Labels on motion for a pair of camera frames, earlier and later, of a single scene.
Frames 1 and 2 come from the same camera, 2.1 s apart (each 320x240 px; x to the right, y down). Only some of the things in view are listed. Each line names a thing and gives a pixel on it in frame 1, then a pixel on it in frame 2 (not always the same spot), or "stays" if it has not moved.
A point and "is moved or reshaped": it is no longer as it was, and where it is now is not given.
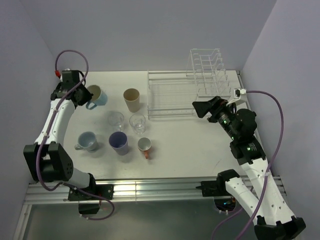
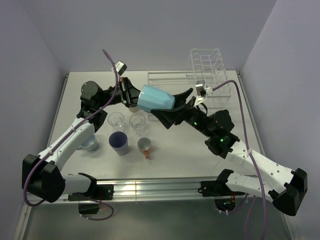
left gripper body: (85, 95) → (125, 92)
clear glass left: (116, 120) stays
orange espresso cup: (144, 144) stays
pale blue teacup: (87, 140) stays
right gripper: (219, 105) → (168, 117)
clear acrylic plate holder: (206, 65) stays
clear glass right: (138, 122) stays
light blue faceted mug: (99, 98) is moved or reshaped
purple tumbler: (119, 141) stays
